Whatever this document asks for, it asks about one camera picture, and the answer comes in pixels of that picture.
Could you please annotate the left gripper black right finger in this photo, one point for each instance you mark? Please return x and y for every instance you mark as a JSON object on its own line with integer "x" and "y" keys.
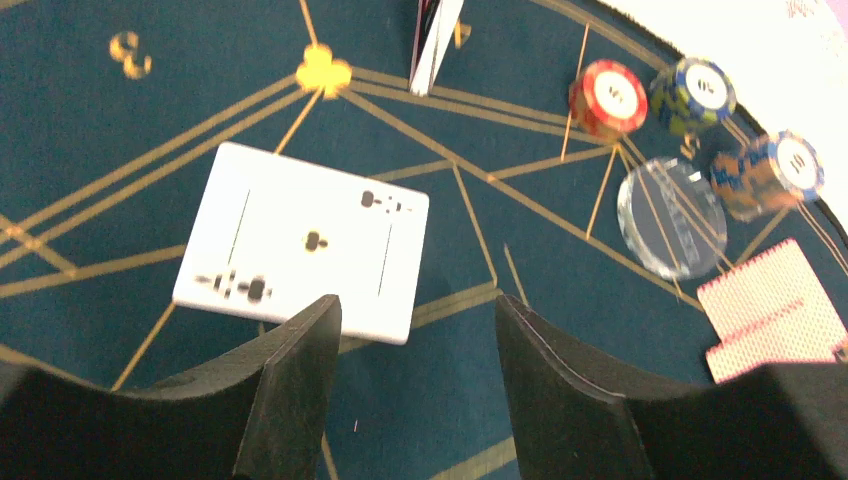
{"x": 579, "y": 413}

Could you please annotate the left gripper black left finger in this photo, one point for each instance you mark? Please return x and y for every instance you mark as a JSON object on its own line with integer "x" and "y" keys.
{"x": 256, "y": 412}

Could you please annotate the ace of clubs card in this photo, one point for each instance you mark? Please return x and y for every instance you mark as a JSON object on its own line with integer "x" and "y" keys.
{"x": 273, "y": 234}

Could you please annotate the clear dealer button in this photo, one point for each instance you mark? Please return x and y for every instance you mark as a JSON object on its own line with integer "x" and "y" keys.
{"x": 671, "y": 219}

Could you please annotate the red cards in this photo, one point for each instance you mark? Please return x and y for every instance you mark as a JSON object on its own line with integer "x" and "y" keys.
{"x": 771, "y": 309}

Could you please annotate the grey chip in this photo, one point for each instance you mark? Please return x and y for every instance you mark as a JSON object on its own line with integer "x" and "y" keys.
{"x": 773, "y": 172}

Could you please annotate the blue chip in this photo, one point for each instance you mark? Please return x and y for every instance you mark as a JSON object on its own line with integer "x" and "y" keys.
{"x": 691, "y": 96}

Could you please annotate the round dark poker mat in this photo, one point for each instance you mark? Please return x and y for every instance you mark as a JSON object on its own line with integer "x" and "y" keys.
{"x": 111, "y": 114}

